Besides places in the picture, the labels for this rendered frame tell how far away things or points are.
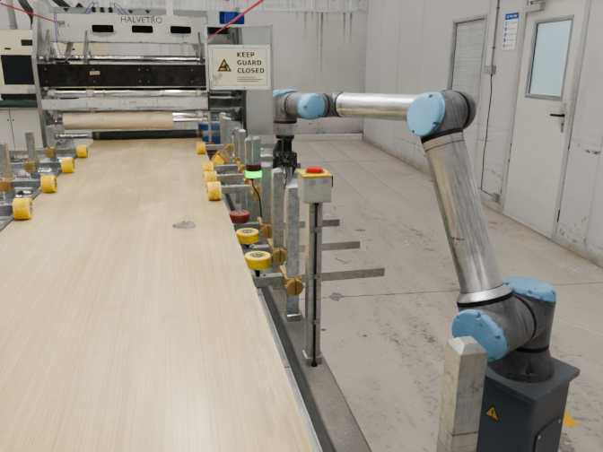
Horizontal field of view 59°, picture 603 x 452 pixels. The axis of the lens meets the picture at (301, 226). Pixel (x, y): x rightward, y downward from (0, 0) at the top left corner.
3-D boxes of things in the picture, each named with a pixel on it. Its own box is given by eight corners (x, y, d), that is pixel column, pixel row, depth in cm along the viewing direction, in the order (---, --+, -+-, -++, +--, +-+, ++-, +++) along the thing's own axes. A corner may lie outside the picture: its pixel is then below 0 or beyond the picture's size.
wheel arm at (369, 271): (380, 274, 179) (381, 263, 178) (384, 279, 176) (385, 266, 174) (250, 285, 170) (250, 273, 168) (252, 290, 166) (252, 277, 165)
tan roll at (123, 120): (239, 126, 437) (239, 110, 434) (240, 127, 426) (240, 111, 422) (51, 129, 407) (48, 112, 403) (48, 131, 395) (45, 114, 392)
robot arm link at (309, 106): (330, 92, 190) (308, 91, 199) (305, 93, 183) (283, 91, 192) (329, 119, 192) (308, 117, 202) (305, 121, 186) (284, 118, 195)
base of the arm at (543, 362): (507, 343, 175) (511, 315, 172) (564, 368, 161) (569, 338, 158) (472, 361, 164) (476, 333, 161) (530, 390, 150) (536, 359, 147)
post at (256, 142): (261, 242, 242) (259, 135, 228) (262, 245, 239) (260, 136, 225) (253, 243, 241) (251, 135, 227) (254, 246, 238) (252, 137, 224)
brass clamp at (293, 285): (295, 278, 176) (295, 264, 174) (305, 295, 163) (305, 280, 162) (277, 280, 175) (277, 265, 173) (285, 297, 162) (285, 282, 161)
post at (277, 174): (282, 297, 196) (281, 167, 182) (284, 300, 193) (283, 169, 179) (272, 298, 196) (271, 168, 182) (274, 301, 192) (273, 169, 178)
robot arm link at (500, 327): (540, 346, 145) (470, 81, 147) (505, 369, 135) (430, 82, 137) (492, 346, 157) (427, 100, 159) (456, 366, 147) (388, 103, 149)
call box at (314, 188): (324, 198, 137) (324, 168, 134) (331, 205, 130) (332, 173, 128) (297, 200, 135) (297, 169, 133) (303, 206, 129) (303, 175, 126)
